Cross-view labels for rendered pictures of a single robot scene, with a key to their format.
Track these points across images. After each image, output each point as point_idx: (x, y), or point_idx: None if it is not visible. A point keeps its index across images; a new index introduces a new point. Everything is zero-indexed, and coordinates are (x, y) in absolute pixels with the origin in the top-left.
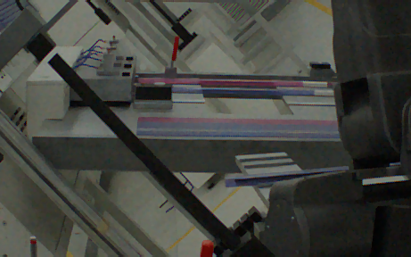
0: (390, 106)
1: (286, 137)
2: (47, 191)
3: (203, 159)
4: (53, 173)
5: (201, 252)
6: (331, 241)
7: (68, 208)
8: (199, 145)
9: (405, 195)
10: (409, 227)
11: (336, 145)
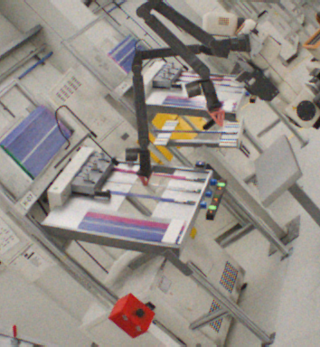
0: (139, 140)
1: (199, 107)
2: (136, 117)
3: (177, 111)
4: None
5: None
6: (129, 157)
7: None
8: (175, 107)
9: (143, 152)
10: (143, 156)
11: None
